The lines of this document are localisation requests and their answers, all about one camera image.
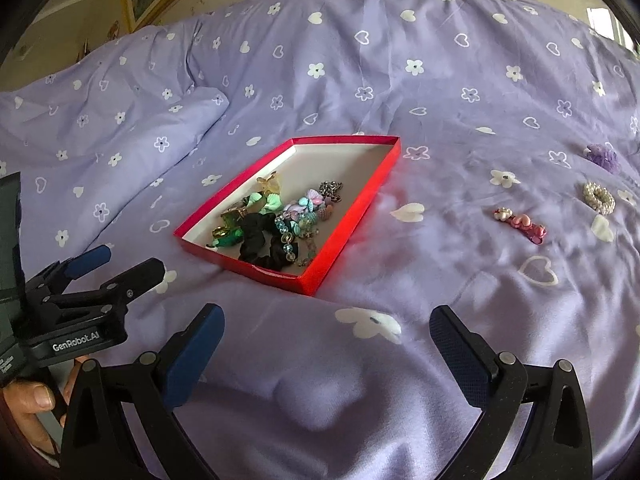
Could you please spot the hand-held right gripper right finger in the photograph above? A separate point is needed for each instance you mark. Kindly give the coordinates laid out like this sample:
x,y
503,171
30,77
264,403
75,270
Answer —
x,y
460,360

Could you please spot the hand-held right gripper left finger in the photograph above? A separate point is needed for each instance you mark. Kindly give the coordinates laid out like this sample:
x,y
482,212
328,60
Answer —
x,y
192,360

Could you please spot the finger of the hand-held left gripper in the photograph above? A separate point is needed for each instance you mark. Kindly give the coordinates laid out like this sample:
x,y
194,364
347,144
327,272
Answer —
x,y
85,262
140,275

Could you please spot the red box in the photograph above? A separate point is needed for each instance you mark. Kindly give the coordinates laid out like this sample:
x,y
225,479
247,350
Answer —
x,y
340,160

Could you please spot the person's left hand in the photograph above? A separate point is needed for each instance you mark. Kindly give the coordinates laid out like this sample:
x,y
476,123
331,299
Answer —
x,y
30,400

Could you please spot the olive translucent hair clip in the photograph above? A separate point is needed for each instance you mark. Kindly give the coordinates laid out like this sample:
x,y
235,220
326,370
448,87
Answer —
x,y
231,219

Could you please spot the black scrunchie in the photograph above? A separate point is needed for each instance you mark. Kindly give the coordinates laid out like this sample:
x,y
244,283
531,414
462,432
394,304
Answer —
x,y
255,247

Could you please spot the purple floral pillow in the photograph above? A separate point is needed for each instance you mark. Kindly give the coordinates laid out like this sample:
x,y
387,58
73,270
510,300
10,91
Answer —
x,y
125,125

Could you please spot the mint green hair clip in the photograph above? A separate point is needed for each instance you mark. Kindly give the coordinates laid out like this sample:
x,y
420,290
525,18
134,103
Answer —
x,y
270,203

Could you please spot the pink beaded hair clip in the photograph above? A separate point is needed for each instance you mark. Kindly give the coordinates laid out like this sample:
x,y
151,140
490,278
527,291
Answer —
x,y
522,222

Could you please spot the yellow hair clip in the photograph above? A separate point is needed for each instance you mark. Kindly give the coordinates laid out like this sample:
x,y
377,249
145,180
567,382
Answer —
x,y
270,185

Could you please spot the pastel shell hair clip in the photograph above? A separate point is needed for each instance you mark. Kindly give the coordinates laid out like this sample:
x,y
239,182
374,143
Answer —
x,y
302,205

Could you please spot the purple flower hair clip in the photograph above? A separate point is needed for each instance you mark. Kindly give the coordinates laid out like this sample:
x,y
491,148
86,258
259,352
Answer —
x,y
602,156

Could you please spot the purple floral bedsheet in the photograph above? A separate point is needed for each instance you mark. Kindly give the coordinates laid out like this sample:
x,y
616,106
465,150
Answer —
x,y
400,110

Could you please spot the window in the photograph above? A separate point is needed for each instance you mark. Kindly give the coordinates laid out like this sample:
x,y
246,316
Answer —
x,y
602,22

